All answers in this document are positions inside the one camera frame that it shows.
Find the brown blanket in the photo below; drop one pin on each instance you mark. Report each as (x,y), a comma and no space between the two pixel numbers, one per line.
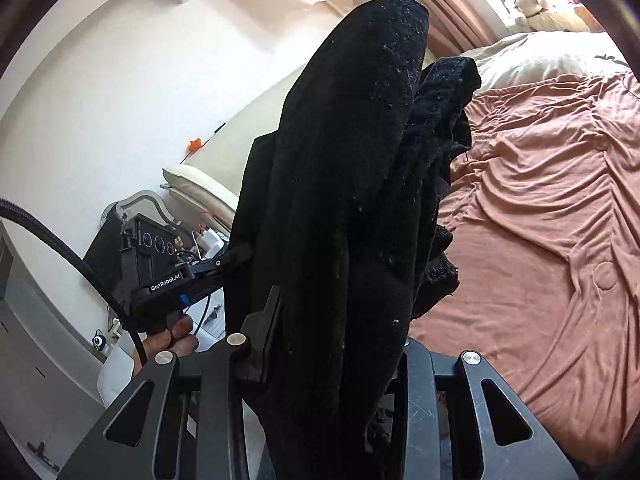
(525,210)

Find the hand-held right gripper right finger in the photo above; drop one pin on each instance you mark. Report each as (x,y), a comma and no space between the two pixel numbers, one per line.
(415,375)

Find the cream leather headboard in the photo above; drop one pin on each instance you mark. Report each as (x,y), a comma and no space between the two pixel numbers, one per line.
(240,140)

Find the black knit garment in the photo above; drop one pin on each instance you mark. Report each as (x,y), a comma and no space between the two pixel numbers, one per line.
(440,110)

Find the person's left hand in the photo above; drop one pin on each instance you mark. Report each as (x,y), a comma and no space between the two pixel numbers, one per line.
(177,342)

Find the beige cushion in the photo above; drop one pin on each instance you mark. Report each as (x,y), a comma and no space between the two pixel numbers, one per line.
(200,180)

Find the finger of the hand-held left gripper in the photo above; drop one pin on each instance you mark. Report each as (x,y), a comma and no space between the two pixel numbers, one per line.
(225,262)

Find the small orange object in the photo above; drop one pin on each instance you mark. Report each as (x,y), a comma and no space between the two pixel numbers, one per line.
(194,145)

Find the black pants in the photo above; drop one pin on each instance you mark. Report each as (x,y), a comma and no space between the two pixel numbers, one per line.
(340,210)

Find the white plush toy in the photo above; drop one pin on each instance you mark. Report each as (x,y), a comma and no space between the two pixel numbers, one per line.
(527,5)

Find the white power adapter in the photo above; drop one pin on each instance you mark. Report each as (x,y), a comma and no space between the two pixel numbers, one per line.
(210,240)

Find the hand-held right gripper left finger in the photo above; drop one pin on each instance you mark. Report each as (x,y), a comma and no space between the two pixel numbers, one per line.
(255,345)

